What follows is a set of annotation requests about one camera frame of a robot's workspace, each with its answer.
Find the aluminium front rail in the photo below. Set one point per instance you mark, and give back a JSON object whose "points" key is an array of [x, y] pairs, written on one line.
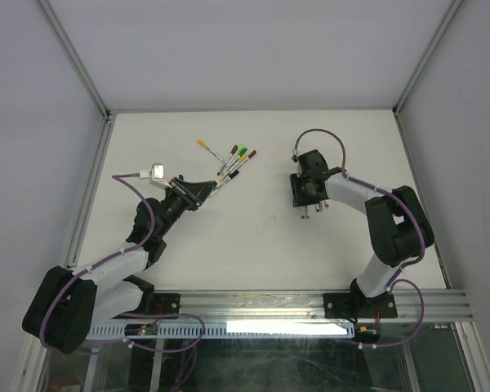
{"points": [[429, 305]]}

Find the purple capped marker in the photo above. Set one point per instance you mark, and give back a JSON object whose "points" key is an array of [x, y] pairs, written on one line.
{"points": [[308, 213]]}

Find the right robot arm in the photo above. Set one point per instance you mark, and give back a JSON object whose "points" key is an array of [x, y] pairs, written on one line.
{"points": [[398, 229]]}

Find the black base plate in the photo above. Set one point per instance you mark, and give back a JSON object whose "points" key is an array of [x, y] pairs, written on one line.
{"points": [[161, 303], [345, 305]]}

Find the slotted grey cable duct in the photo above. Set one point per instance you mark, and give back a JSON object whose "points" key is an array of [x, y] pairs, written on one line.
{"points": [[234, 329]]}

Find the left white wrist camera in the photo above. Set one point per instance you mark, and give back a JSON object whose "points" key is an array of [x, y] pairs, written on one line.
{"points": [[155, 176]]}

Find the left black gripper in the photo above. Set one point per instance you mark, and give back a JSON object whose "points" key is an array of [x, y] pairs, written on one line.
{"points": [[185, 190]]}

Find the dark red capped marker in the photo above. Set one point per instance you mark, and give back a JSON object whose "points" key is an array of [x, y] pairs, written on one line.
{"points": [[245, 161]]}

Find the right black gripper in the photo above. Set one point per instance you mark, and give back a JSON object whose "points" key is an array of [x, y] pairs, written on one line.
{"points": [[297, 198]]}

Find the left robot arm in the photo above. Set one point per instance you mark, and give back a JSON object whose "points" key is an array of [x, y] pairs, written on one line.
{"points": [[70, 302]]}

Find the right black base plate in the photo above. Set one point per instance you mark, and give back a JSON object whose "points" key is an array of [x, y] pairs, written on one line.
{"points": [[345, 305]]}

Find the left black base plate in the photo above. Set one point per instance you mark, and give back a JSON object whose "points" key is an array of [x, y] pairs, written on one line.
{"points": [[161, 303]]}

